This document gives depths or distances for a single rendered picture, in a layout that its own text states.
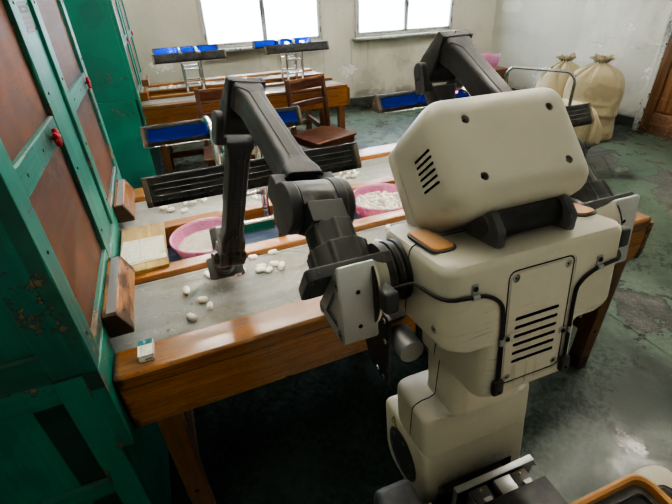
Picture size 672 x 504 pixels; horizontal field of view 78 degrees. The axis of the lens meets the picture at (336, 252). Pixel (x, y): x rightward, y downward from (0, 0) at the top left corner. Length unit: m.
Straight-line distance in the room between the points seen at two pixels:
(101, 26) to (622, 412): 3.90
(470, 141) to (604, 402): 1.76
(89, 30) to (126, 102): 0.52
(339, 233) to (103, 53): 3.41
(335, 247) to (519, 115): 0.28
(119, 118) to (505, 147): 3.57
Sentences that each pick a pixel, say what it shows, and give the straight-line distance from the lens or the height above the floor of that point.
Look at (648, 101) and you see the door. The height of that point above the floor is 0.33.
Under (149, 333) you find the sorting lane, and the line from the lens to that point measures 1.25.
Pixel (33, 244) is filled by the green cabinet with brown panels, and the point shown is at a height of 1.16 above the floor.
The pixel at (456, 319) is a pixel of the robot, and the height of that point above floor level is 1.17.
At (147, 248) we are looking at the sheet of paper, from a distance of 1.57.
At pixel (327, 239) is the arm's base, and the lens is 0.54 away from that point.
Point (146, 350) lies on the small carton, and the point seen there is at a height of 0.78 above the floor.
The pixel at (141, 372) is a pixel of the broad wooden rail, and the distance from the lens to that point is 1.12.
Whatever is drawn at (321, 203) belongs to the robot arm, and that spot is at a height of 1.26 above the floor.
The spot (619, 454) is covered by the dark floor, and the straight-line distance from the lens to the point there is 2.02.
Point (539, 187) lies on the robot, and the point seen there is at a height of 1.30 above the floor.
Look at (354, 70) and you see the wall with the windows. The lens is 6.75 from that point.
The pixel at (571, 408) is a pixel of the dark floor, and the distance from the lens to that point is 2.08.
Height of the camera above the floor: 1.50
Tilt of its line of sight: 32 degrees down
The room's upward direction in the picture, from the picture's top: 3 degrees counter-clockwise
